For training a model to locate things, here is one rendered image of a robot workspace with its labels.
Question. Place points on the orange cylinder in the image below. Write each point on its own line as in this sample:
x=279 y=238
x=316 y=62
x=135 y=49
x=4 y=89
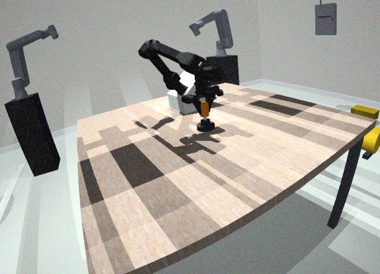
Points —
x=204 y=109

